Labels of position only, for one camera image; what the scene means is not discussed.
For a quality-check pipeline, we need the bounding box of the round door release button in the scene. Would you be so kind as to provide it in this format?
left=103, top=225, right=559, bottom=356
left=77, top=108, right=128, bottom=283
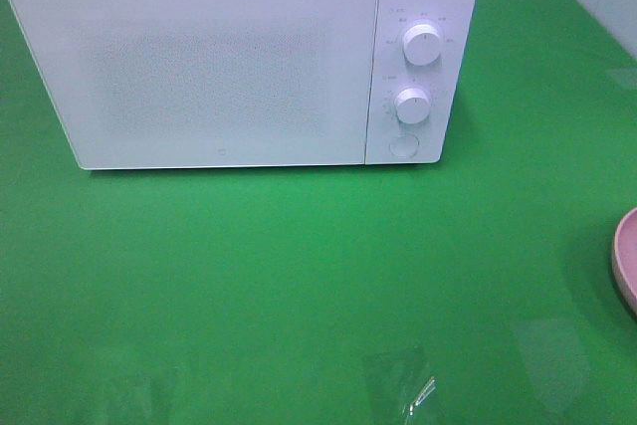
left=389, top=133, right=419, bottom=158

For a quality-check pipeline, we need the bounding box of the pink plate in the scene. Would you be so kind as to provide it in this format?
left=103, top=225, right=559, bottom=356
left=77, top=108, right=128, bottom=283
left=611, top=208, right=636, bottom=316

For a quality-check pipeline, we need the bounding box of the white microwave door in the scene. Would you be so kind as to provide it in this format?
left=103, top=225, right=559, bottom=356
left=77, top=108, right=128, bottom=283
left=10, top=0, right=377, bottom=169

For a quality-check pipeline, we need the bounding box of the lower white dial knob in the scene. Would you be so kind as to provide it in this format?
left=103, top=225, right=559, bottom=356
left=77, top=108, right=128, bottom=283
left=394, top=88, right=432, bottom=124

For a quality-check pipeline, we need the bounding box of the white dial knob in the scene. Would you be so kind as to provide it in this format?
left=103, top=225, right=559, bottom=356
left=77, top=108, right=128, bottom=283
left=402, top=20, right=444, bottom=67
left=394, top=88, right=432, bottom=124

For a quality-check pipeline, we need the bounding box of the upper white dial knob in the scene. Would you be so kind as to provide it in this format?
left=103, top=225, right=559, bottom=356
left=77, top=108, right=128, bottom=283
left=402, top=20, right=444, bottom=67

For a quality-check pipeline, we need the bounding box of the clear plastic film scrap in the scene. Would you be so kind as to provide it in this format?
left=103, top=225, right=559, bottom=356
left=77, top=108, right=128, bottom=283
left=362, top=345, right=444, bottom=424

